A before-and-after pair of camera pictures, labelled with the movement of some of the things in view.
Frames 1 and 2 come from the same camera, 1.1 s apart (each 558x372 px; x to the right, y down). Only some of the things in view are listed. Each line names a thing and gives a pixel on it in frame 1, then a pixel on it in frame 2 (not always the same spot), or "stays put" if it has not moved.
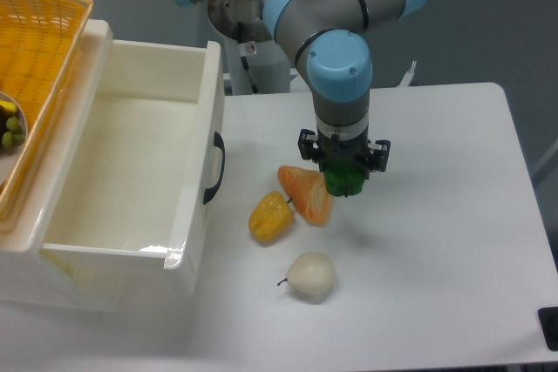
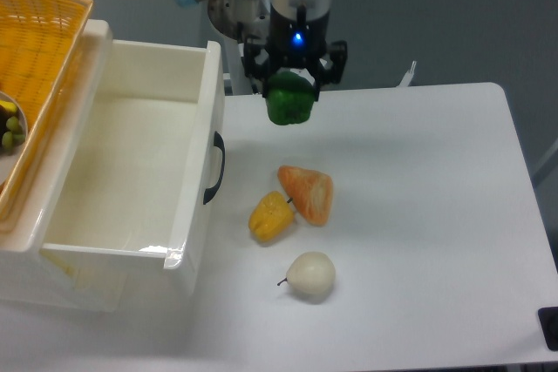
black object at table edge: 548,317 stays put
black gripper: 375,154 to 296,43
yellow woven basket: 40,33 stays put
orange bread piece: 309,192 stays put
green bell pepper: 344,179 to 289,98
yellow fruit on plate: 9,105 stays put
